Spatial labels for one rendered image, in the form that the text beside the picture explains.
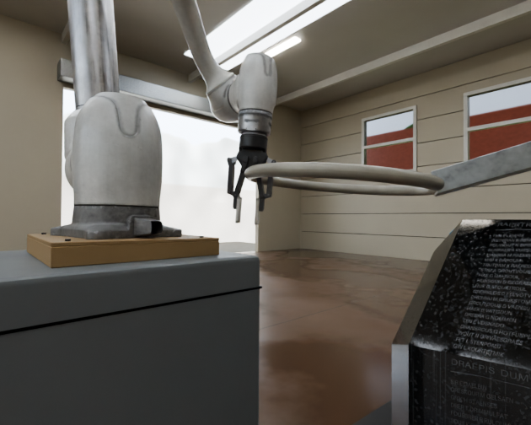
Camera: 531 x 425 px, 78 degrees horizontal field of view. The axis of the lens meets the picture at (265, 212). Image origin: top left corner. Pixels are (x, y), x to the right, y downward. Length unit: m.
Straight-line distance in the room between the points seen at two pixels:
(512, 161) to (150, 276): 0.71
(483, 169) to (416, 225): 6.99
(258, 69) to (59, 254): 0.62
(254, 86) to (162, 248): 0.48
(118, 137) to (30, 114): 6.13
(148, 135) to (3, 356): 0.40
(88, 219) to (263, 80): 0.52
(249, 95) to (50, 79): 6.22
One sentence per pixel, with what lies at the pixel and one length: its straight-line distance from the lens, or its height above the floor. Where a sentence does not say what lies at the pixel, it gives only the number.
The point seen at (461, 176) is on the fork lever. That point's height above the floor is 0.96.
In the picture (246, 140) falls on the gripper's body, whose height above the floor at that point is 1.07.
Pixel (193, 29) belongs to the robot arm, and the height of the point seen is 1.35.
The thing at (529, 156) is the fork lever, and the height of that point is 0.99.
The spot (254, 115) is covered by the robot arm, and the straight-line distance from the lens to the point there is 0.87.
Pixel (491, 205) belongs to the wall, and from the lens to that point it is 7.34.
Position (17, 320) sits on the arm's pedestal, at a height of 0.75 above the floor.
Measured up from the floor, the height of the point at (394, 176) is 0.95.
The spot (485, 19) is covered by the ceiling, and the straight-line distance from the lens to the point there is 6.81.
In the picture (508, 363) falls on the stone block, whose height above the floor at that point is 0.64.
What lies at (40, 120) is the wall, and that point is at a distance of 6.76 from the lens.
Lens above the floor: 0.87
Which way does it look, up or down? 1 degrees up
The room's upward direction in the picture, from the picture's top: straight up
